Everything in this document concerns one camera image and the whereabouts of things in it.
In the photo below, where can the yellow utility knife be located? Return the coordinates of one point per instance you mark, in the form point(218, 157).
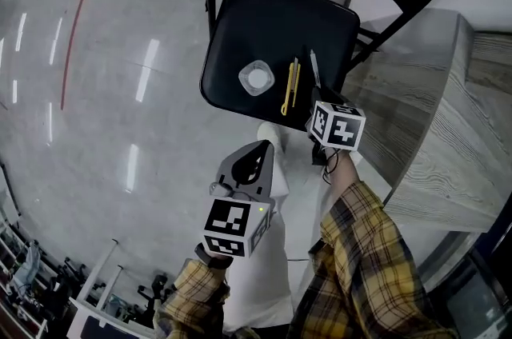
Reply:
point(292, 85)

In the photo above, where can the person's left forearm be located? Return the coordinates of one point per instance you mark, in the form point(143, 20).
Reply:
point(192, 297)

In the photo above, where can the clear plastic water bottle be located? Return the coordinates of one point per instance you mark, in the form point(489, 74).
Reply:
point(257, 77)

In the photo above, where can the person's right forearm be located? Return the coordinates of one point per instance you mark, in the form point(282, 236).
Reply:
point(360, 249)

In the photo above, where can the black wristwatch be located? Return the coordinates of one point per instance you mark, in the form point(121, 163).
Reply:
point(208, 259)

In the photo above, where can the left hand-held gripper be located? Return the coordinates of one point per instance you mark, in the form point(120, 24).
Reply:
point(228, 217)

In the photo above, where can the white work table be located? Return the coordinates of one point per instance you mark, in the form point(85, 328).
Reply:
point(104, 323)

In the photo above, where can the black folding chair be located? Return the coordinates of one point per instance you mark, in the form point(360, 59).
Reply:
point(280, 17)

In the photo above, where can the person's left shoe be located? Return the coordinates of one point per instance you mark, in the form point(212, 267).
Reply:
point(272, 135)

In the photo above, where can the grey pen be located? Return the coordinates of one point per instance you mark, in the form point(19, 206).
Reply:
point(315, 67)

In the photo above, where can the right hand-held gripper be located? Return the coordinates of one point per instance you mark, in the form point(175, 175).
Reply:
point(344, 129)

